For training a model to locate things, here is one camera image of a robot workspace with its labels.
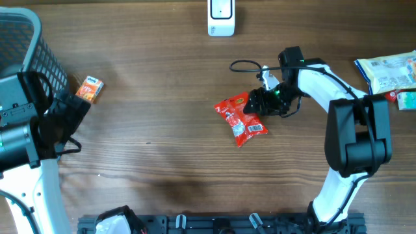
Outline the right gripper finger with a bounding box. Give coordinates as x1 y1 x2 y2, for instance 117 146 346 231
243 103 263 116
248 88 262 104

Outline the red snack bag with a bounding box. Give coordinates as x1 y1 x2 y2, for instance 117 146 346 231
214 92 268 148

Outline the orange tissue pack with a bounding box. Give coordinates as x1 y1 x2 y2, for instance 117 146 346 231
406 58 416 83
75 76 104 103

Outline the red candy bar wrapper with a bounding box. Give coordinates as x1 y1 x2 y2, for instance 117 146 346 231
384 89 402 103

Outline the cream snack pouch blue seal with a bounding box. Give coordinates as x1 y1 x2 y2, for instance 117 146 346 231
354 50 415 94

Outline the teal tissue pack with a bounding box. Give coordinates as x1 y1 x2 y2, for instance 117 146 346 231
397 92 416 111

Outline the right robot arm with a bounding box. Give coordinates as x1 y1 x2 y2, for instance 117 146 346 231
243 46 393 233

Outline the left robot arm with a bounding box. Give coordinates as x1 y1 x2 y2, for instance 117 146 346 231
1 71 91 233

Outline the white barcode scanner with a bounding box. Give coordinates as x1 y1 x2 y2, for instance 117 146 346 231
207 0 235 37

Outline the grey plastic shopping basket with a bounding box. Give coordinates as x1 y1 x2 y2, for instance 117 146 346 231
1 6 70 95

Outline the left camera cable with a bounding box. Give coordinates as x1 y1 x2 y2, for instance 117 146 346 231
0 73 82 234

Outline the camera cable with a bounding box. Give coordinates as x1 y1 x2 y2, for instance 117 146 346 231
229 59 380 234
0 73 82 234

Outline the right camera cable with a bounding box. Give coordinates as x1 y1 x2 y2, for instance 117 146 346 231
229 59 380 234

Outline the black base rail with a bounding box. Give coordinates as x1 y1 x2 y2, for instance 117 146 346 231
77 213 367 234

